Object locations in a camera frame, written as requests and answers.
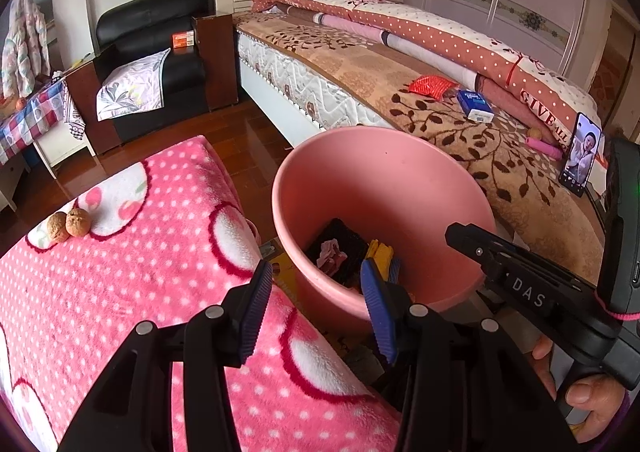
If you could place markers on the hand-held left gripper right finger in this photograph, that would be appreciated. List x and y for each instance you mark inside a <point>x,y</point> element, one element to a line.
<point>375,312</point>

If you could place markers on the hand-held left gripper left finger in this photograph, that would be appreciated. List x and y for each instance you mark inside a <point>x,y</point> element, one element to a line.
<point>255,312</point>

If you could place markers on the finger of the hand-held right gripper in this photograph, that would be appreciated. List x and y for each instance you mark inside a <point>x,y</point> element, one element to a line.
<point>465,238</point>

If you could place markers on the yellow wrapper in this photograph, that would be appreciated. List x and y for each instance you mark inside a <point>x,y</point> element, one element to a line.
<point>380,254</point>

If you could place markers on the black foam net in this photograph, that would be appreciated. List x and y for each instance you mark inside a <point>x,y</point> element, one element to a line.
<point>350,242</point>

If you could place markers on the pink plastic bucket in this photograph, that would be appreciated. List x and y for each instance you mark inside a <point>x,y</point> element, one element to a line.
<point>390,192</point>

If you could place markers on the person's right hand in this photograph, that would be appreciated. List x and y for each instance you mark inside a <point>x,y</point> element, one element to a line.
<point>595,397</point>

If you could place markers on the pink cylinder bottle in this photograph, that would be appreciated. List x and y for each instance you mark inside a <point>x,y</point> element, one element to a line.
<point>547,149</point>

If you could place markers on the small tan ball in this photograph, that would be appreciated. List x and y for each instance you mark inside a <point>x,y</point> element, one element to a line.
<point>535,133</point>

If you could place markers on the blue tissue pack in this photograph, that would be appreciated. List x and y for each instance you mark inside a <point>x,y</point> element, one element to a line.
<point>475,104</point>

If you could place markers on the black smartphone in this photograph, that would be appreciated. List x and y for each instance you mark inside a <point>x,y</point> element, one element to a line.
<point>580,157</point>

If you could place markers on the red snack packet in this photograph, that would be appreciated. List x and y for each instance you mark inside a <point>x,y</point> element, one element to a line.
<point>432,85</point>

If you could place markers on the brown walnut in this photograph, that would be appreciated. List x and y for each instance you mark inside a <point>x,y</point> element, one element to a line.
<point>57,228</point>
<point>78,222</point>

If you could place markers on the white quilted mattress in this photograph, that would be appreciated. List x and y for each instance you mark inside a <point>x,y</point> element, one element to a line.
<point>300,87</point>

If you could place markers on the brown wooden door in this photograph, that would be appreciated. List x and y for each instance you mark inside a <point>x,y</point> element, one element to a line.
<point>607,62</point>

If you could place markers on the pink rolled blanket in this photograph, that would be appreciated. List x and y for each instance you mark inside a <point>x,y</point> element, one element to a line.
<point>350,27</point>

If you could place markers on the brown wooden side cabinet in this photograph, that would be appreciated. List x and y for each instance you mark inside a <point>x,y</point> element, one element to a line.
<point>220,62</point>

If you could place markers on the white table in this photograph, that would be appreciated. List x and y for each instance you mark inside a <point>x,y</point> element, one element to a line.
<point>57,147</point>

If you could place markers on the floral pillowcase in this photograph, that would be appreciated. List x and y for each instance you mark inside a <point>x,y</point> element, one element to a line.
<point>130,87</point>

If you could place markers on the white low cabinet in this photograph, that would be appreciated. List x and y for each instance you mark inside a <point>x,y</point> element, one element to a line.
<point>10,184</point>

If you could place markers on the small orange box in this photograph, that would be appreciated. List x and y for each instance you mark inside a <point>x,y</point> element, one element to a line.
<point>183,39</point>

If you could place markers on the table with checkered cloth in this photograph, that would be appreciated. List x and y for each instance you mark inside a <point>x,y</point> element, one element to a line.
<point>25,117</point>

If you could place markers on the black leather armchair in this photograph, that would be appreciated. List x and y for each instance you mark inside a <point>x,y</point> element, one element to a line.
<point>150,17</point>

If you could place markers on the hanging pastel puffer jacket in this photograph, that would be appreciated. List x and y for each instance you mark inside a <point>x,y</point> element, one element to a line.
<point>22,47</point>

